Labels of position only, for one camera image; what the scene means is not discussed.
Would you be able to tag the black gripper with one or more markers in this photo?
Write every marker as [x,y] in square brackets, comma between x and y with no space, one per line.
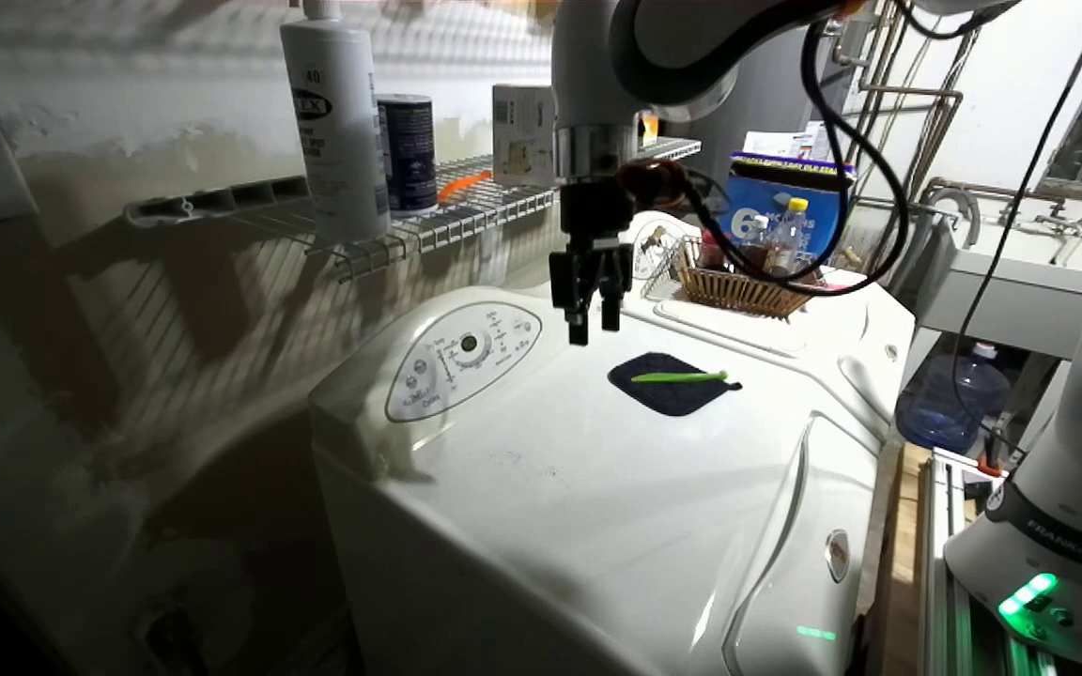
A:
[594,238]

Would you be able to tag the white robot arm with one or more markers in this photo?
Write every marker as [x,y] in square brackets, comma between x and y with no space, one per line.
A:
[676,50]

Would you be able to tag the green plastic knife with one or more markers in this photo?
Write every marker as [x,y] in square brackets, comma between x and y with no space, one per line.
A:
[676,378]

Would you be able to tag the dark quilted pot holder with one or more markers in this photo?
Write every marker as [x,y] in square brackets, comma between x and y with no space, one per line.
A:
[668,398]

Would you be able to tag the black round control knob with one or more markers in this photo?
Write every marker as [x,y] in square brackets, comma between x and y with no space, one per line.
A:
[466,343]

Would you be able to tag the wicker basket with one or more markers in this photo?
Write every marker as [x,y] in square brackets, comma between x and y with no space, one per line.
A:
[740,294]

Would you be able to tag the small orange item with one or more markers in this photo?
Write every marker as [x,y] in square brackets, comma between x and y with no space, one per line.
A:
[462,189]

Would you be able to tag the blue cardboard box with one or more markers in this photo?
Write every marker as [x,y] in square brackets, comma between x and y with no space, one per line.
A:
[748,208]

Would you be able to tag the white washer with oval panel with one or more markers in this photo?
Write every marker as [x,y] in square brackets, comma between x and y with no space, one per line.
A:
[566,501]

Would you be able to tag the white labelled container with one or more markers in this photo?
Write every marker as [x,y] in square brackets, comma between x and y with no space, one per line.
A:
[522,133]

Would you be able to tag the clear bottle yellow cap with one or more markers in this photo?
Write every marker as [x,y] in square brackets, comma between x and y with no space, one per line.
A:
[790,238]

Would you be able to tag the white washer with lint door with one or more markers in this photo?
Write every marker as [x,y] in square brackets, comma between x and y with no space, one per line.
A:
[834,332]

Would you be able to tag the dark cylindrical can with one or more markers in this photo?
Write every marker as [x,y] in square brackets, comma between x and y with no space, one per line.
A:
[407,152]

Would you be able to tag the tall white bottle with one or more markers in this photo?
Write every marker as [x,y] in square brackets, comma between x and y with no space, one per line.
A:
[335,114]

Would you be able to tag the blue water jug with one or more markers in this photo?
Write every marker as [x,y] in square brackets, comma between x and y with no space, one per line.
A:
[947,398]

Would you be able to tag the wooden plank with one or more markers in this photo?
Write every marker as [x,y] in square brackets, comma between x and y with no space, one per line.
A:
[903,563]

